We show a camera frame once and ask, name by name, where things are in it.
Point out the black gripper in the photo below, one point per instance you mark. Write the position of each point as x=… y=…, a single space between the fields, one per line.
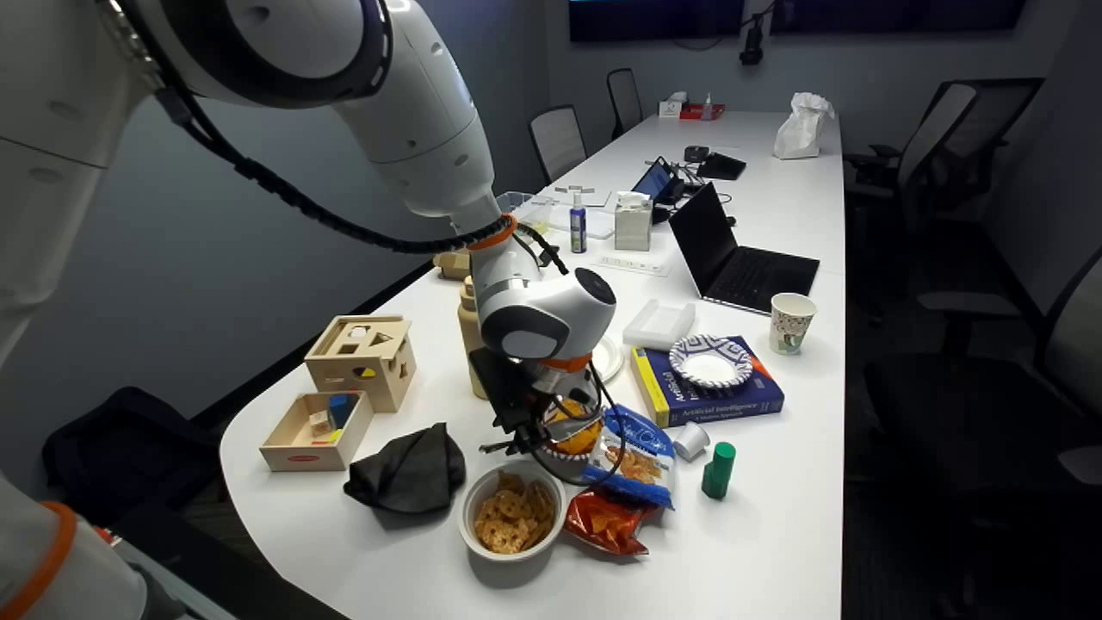
x=540 y=391

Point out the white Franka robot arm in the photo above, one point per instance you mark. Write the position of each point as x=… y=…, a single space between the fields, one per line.
x=425 y=106

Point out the blue patterned paper bowl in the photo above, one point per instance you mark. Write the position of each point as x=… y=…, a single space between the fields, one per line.
x=712 y=362
x=574 y=466

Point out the white round bowl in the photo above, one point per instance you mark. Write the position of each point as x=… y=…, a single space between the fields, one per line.
x=511 y=552

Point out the orange tortilla chips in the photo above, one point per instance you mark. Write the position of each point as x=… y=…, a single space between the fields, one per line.
x=576 y=434

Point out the brown pretzel crisps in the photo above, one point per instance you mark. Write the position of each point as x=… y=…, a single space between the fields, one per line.
x=514 y=515

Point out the beige water bottle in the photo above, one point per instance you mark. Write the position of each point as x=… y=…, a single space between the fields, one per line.
x=471 y=336

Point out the blue pretzel snack bag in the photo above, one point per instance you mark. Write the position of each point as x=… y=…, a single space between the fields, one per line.
x=639 y=458

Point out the white round plate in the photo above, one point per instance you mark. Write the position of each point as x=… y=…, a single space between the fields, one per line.
x=616 y=362

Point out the dark grey cloth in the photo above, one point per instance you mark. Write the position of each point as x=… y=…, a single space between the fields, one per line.
x=408 y=471

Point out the red chip bag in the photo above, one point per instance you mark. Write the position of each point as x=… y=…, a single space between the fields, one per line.
x=605 y=526

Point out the wooden shape sorter box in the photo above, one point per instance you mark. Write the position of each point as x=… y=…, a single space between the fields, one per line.
x=382 y=370

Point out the small white roll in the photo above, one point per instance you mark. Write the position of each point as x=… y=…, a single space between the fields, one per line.
x=692 y=443

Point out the white plastic container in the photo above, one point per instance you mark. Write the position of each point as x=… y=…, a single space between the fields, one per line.
x=659 y=325

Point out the blue toy block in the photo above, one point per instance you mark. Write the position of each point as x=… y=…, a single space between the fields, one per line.
x=341 y=409

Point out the blue and yellow book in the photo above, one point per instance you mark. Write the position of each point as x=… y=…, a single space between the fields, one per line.
x=712 y=403

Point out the small green bottle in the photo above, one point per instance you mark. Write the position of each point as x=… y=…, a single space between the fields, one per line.
x=719 y=474

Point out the small spray bottle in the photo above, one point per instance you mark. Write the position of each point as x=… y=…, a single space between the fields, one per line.
x=581 y=228

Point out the shallow wooden tray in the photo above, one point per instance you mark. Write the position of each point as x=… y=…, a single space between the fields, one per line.
x=302 y=455

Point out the clear plastic container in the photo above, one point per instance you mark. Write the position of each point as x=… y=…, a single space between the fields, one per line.
x=542 y=211

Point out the white carton box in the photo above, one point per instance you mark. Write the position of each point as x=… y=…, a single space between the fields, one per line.
x=631 y=224

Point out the black open laptop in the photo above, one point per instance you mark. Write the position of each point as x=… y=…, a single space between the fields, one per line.
x=747 y=277

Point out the tablet with blue screen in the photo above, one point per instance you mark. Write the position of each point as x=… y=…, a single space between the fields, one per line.
x=655 y=179

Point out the paper coffee cup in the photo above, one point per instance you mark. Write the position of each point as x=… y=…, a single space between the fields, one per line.
x=793 y=323

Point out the black mesh office chair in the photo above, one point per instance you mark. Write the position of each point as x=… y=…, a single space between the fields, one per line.
x=561 y=138
x=626 y=97
x=951 y=124
x=985 y=414

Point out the black pouch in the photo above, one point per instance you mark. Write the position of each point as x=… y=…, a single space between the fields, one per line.
x=719 y=162

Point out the white tissue box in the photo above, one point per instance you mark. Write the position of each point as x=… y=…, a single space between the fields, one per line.
x=670 y=107

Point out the red flat box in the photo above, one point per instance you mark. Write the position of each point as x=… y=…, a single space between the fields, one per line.
x=704 y=110

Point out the white plastic bag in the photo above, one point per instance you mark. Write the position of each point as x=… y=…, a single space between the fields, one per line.
x=804 y=124

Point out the black conference webcam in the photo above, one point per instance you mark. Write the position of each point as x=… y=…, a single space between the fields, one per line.
x=751 y=42

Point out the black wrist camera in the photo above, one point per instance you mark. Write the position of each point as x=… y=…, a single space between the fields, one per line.
x=488 y=383

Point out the wall mounted monitor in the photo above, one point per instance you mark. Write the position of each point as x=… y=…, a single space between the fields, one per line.
x=896 y=13
x=655 y=17

